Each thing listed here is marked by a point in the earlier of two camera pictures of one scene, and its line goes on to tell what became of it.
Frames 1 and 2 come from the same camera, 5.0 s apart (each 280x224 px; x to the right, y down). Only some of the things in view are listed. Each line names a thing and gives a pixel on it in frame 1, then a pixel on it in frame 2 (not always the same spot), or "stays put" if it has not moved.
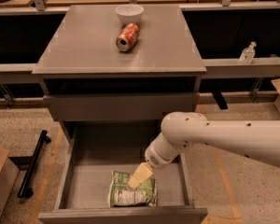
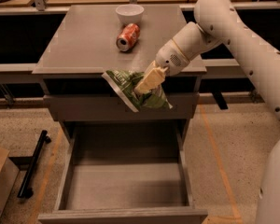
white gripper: [153, 158] -> [170, 59]
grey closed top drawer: [106, 106] stays put
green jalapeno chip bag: [121, 195] -> [125, 84]
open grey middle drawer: [96, 150] stays put
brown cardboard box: [4, 174] stays put
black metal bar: [25, 189] stays put
